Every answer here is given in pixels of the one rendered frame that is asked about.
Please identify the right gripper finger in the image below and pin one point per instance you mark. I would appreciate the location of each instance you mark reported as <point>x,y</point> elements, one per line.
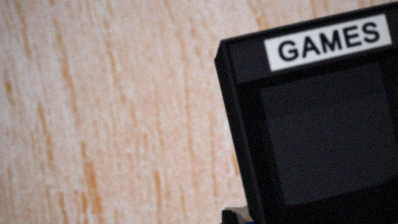
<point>228,217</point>

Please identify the black three-compartment bin rack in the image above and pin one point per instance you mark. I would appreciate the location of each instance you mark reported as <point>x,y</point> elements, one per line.
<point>323,140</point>

